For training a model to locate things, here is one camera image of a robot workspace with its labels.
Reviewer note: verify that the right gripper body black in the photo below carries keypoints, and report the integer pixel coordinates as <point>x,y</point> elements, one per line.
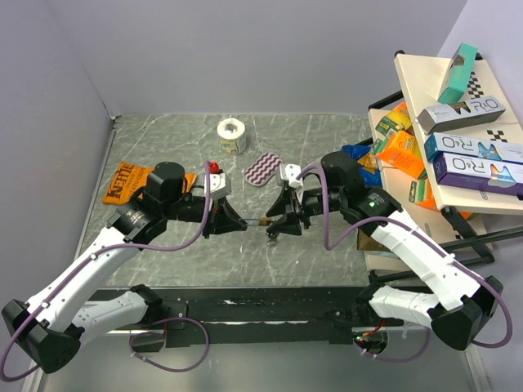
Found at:
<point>312,202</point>

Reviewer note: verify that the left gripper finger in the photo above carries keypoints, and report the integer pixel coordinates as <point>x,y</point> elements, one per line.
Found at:
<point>224,216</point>
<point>223,227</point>

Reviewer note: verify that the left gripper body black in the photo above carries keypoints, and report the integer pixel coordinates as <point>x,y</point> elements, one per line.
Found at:
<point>187,207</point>

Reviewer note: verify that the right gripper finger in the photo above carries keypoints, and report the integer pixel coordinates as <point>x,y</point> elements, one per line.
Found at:
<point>284,203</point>
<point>288,223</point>

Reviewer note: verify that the small brass padlock with keys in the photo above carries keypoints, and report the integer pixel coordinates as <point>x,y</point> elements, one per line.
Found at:
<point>264,222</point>

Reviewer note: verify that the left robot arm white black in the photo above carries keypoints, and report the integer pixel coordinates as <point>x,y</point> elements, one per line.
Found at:
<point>54,324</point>

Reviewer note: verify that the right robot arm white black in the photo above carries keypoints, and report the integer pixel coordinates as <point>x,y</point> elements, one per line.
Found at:
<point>460,302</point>

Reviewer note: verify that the pink black zigzag sponge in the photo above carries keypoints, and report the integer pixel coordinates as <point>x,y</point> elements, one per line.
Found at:
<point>260,172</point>

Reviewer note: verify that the blue chips bag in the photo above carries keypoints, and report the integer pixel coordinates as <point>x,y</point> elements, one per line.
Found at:
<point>367,162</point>

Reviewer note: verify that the orange potato chips bag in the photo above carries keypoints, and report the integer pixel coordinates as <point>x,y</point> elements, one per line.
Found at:
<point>122,185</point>

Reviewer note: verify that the white tape roll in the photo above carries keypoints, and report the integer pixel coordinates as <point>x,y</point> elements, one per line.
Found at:
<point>232,136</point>

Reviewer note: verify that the beige lower shelf board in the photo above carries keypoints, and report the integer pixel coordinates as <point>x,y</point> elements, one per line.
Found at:
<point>397,184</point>

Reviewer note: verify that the beige shelf board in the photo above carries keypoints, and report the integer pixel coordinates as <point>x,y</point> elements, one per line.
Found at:
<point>397,184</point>
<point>420,81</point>

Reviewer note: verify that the orange snack box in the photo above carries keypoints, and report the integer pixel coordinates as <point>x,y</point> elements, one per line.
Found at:
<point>402,152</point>

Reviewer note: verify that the green orange box lower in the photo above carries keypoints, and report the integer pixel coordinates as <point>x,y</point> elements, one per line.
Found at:
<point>420,194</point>

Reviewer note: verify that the yellow green box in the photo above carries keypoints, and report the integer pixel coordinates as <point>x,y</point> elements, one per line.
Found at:
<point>396,120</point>

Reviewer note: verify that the silver R&O box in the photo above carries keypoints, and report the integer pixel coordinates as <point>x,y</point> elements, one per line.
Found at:
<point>468,113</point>

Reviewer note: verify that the beige upper shelf board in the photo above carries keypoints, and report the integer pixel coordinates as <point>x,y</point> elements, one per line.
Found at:
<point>420,81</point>

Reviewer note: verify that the purple R&O box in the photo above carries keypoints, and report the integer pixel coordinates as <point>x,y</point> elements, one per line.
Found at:
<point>478,174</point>

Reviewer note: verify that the teal box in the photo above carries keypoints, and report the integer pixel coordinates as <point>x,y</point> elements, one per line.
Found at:
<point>457,75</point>

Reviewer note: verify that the blue R&O box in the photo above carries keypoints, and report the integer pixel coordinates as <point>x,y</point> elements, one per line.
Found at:
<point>442,143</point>

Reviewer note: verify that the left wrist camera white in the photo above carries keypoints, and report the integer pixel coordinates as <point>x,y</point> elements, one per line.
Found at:
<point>220,185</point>

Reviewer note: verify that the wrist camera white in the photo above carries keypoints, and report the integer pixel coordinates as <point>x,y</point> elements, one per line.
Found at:
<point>220,185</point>
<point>286,175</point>

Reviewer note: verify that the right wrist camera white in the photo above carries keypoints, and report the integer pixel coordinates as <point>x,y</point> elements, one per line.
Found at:
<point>286,175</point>

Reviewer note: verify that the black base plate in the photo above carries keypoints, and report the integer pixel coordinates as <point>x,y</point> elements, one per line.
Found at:
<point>239,315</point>

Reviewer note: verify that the black shelf frame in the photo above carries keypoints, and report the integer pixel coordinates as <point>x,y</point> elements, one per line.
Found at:
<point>473,236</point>

